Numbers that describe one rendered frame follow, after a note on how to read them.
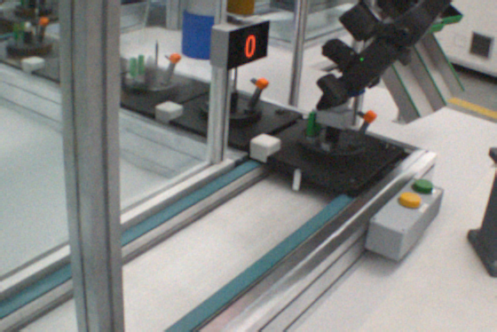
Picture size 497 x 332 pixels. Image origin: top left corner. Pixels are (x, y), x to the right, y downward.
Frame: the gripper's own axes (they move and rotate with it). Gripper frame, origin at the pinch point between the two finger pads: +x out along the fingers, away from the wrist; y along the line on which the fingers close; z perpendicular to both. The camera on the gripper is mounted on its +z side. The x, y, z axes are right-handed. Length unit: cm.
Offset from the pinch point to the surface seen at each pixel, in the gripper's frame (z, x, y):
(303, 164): -7.4, 8.4, 10.5
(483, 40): 8, 99, -409
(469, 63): 0, 120, -408
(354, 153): -11.5, 2.7, 2.3
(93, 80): 0, -37, 84
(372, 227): -24.1, -1.8, 18.7
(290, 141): -1.6, 13.0, 3.1
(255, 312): -22, -2, 52
